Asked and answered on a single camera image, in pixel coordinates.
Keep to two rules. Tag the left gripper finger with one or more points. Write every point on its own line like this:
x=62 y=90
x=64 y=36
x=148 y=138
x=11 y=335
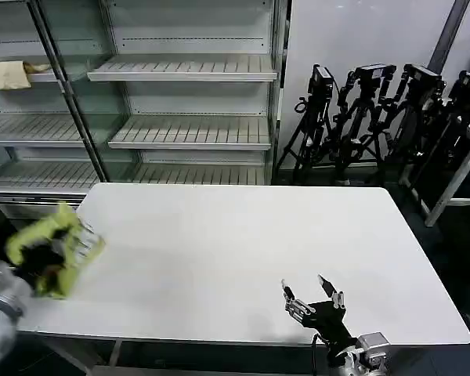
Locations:
x=87 y=229
x=84 y=250

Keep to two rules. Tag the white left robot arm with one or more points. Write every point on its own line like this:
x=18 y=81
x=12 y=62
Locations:
x=0 y=313

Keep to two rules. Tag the small white side table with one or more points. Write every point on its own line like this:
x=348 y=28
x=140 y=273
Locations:
x=460 y=168

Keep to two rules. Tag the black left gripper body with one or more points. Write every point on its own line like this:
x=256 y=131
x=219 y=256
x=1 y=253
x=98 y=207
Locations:
x=43 y=258

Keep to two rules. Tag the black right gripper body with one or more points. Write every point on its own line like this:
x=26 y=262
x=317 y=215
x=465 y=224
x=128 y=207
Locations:
x=327 y=319

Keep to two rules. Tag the white slatted shelf unit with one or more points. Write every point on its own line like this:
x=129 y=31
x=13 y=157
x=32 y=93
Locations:
x=188 y=133

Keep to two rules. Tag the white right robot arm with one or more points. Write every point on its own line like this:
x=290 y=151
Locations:
x=370 y=350

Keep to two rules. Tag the grey metal table frame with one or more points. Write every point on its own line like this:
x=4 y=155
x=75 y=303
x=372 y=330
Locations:
x=117 y=352

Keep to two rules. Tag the grey slanted metal pole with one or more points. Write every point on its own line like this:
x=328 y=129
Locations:
x=450 y=31

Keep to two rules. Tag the grey shelf rack with glass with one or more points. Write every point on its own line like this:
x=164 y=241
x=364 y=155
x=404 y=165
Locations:
x=35 y=129

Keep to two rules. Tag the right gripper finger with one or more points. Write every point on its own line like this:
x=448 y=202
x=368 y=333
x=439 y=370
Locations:
x=337 y=298
x=297 y=307

